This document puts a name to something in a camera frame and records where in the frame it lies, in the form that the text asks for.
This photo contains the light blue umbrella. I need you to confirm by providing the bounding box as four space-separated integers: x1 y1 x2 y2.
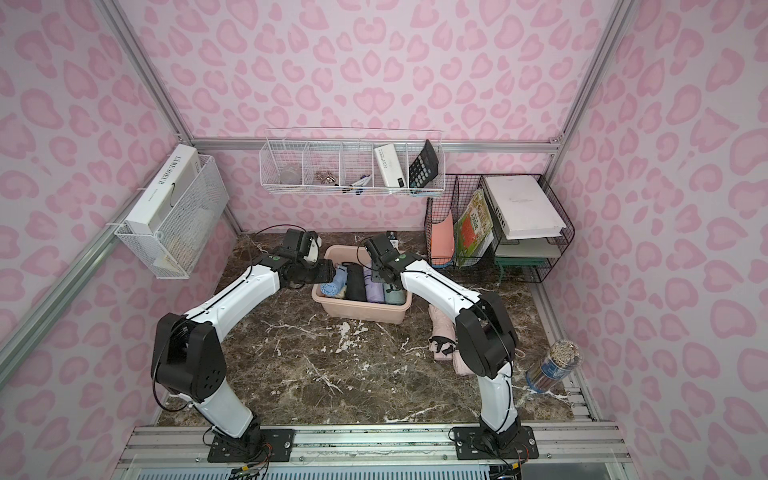
320 265 348 299

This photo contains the lilac umbrella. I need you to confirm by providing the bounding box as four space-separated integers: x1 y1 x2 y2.
363 267 385 304

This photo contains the mint green umbrella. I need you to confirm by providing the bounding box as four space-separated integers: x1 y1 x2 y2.
384 283 407 306

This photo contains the black umbrella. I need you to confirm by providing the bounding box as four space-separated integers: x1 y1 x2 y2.
343 262 367 302

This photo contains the pink plastic storage box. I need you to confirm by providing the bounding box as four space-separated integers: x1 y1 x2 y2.
311 245 413 325

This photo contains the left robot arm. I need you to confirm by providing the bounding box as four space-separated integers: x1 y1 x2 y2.
150 228 335 449

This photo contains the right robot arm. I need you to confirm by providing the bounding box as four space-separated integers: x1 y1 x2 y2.
364 234 521 448

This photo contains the pink folded umbrella upright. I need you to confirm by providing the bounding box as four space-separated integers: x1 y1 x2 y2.
428 305 457 361

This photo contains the pink folded umbrella lying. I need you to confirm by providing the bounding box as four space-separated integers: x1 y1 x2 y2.
452 350 474 376

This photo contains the white long box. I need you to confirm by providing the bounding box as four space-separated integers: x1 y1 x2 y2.
125 145 202 235

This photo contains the pink folder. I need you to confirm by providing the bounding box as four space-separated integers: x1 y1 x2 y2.
430 212 455 268

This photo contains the green red book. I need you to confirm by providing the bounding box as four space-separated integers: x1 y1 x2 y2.
454 189 493 268

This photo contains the black calculator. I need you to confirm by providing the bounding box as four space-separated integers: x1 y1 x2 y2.
408 140 439 189

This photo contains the green tray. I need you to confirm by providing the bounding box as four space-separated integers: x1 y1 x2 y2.
493 238 562 283

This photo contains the white paper stack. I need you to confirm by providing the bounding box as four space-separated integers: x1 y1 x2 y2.
483 175 566 240

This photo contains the glitter pen cup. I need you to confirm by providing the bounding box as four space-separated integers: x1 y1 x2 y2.
525 340 582 393

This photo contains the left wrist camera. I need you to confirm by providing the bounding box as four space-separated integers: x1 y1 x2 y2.
298 231 322 265

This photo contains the white wire wall basket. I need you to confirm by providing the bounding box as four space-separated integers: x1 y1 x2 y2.
259 127 447 197

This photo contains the black wire file rack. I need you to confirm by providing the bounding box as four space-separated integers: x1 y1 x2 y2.
424 173 575 282

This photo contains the white wire side basket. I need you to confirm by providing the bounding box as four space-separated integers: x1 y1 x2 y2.
116 155 229 280

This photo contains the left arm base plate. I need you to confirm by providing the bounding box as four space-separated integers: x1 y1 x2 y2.
207 426 296 464

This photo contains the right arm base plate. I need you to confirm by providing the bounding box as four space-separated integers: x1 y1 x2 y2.
448 426 540 462

